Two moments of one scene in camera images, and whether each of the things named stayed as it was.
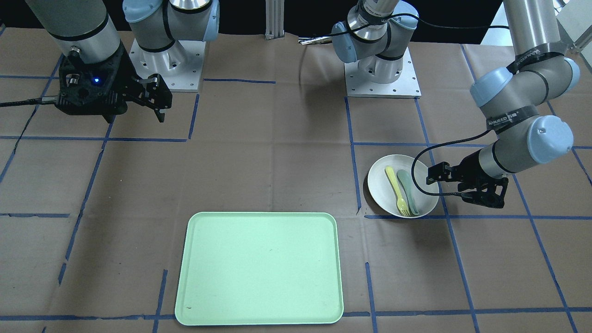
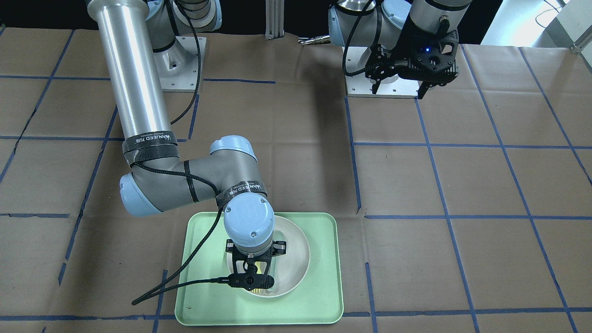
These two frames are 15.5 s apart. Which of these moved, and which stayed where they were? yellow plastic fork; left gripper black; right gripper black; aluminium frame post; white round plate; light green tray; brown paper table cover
Moved: white round plate; right gripper black; yellow plastic fork; left gripper black
Stayed: aluminium frame post; light green tray; brown paper table cover
